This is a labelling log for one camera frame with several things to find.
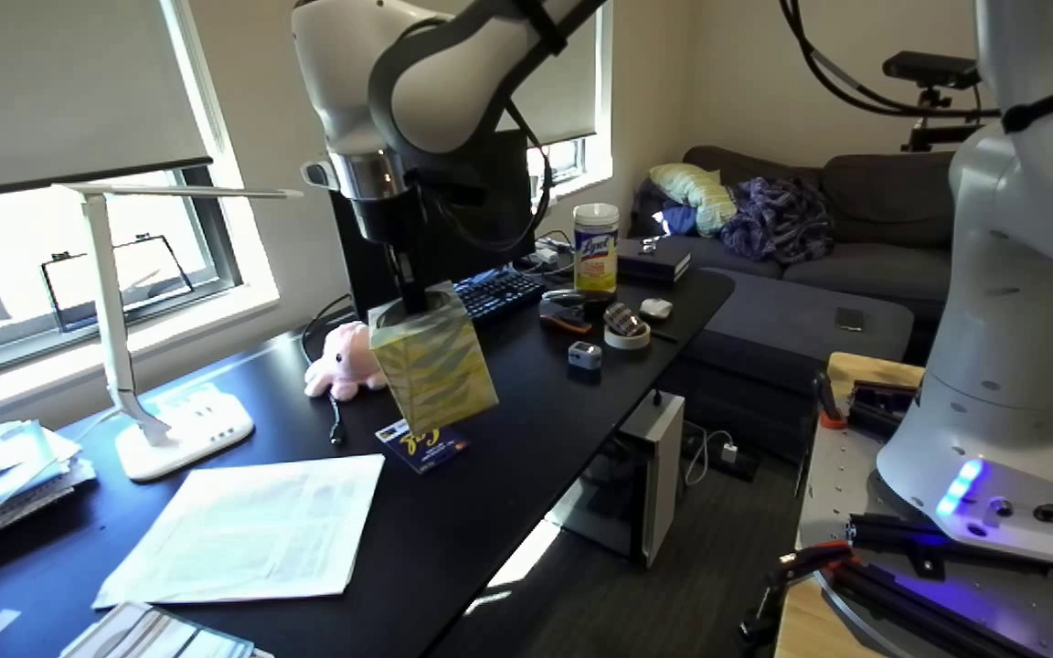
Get pile of papers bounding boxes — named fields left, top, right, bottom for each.
left=0, top=418, right=101, bottom=566

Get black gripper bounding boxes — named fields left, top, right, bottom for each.
left=351, top=183, right=452, bottom=314

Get pink octopus plush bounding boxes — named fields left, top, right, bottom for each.
left=298, top=318, right=392, bottom=407

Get flat black box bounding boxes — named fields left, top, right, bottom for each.
left=614, top=240, right=697, bottom=292

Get grey computer tower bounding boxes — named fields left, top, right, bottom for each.
left=559, top=387, right=692, bottom=570

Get stack of white booklets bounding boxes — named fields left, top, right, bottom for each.
left=56, top=596, right=276, bottom=658

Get blue yellow card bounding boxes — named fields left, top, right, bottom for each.
left=371, top=418, right=475, bottom=479

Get black camera on tripod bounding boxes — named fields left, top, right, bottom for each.
left=876, top=47, right=985, bottom=158

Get purple blanket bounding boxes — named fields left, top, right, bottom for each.
left=716, top=173, right=837, bottom=272

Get black orange hand tools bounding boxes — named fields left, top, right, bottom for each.
left=808, top=373, right=920, bottom=438

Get yellow wipes canister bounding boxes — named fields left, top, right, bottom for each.
left=565, top=196, right=625, bottom=303

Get yellow patterned tissue box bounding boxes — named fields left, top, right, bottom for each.
left=361, top=276, right=503, bottom=438

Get orange black clamp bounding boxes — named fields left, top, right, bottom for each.
left=733, top=537, right=860, bottom=643

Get grey sofa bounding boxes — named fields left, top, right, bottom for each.
left=625, top=141, right=984, bottom=430

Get white roller blind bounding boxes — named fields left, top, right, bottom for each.
left=509, top=0, right=606, bottom=145
left=0, top=0, right=214, bottom=201

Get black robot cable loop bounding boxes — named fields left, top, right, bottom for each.
left=773, top=0, right=1010, bottom=129

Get black computer monitor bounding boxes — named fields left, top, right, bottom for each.
left=329, top=125, right=538, bottom=320

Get black power adapter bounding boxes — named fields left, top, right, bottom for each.
left=680, top=423, right=762, bottom=485

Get light wooden board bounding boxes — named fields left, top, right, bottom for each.
left=823, top=346, right=933, bottom=423

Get white paper sheet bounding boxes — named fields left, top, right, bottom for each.
left=87, top=451, right=392, bottom=612

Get pale green pillow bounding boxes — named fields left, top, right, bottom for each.
left=643, top=158, right=742, bottom=240

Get white desk lamp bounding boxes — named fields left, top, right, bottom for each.
left=51, top=174, right=307, bottom=485

